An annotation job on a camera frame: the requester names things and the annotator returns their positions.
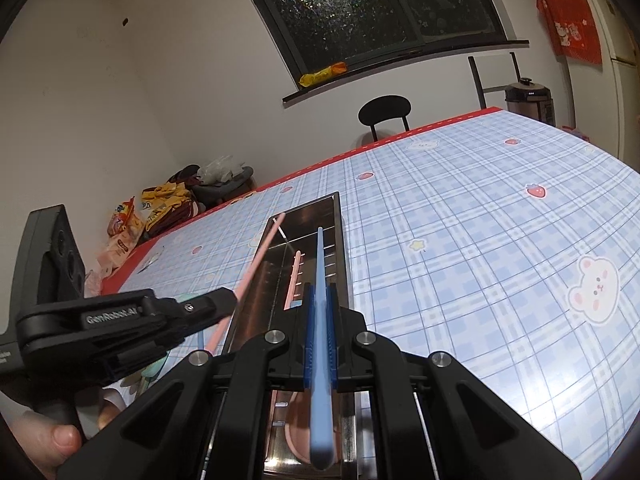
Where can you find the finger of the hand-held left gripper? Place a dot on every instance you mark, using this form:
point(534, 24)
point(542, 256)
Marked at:
point(205, 307)
point(145, 355)

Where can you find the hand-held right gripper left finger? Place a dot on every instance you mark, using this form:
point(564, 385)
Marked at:
point(309, 340)

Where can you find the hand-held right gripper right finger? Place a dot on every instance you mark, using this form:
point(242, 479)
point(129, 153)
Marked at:
point(334, 345)

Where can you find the pink chopstick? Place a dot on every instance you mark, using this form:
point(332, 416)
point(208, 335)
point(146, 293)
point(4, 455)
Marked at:
point(295, 275)
point(255, 265)

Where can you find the light blue spoon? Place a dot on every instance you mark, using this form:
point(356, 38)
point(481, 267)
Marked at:
point(320, 270)

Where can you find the steel utensil tray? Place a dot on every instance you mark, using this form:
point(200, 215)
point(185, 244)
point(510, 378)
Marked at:
point(340, 260)

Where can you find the pink spoon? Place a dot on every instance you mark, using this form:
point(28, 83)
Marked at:
point(300, 435)

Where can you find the person's left hand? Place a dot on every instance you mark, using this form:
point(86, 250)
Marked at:
point(50, 442)

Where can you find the orange snack bag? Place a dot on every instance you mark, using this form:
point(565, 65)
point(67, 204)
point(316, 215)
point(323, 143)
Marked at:
point(112, 255)
point(125, 217)

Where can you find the yellow and maroon clothes pile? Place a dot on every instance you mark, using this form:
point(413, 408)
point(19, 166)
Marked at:
point(167, 205)

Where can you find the grey chair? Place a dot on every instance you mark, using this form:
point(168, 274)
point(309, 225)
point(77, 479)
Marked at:
point(225, 187)

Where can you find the clear plastic bag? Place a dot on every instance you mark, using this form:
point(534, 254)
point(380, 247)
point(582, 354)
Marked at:
point(220, 170)

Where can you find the blue plaid table mat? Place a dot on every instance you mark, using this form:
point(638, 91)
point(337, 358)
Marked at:
point(450, 240)

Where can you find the black round chair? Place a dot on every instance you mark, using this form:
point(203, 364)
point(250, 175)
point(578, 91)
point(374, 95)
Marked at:
point(384, 109)

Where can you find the yellow snack packet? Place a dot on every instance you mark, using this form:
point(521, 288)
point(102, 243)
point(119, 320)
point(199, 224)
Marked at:
point(322, 74)

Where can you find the black window sill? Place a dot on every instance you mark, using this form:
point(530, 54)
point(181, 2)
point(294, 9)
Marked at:
point(400, 70)

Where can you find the electric pressure cooker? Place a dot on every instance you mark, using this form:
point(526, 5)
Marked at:
point(530, 102)

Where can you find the dark window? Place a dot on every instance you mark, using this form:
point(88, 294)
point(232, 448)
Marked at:
point(360, 5)

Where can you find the red printed cloth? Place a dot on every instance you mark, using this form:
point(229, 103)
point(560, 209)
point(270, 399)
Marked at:
point(570, 25)

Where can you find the black metal frame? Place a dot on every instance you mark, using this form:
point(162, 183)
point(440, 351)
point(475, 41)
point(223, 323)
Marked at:
point(476, 77)

